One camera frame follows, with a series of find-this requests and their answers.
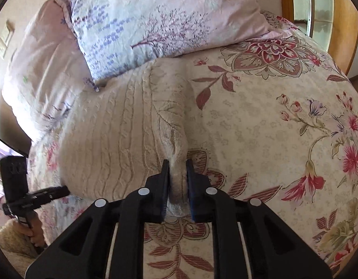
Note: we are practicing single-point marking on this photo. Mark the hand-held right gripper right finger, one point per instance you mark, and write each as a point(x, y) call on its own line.
point(192, 194)

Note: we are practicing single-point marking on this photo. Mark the person's left forearm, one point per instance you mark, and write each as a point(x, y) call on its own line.
point(10, 238)

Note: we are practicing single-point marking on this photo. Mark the cream floral quilt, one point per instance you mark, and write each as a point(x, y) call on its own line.
point(269, 122)

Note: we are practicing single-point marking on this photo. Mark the pale blue tree print pillow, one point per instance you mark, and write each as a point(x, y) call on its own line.
point(155, 20)

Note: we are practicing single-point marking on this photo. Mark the wooden framed glass panel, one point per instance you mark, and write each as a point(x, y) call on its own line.
point(341, 20)

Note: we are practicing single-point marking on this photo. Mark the pink floral pillow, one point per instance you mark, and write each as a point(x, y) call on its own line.
point(42, 78)

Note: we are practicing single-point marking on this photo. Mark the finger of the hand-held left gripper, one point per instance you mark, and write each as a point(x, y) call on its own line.
point(51, 194)

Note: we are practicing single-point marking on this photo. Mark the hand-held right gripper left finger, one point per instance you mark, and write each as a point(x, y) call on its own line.
point(164, 193)

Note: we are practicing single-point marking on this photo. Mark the person's left hand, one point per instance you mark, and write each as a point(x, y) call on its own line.
point(36, 235)

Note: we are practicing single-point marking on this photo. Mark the beige wall switch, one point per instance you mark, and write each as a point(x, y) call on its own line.
point(6, 39)

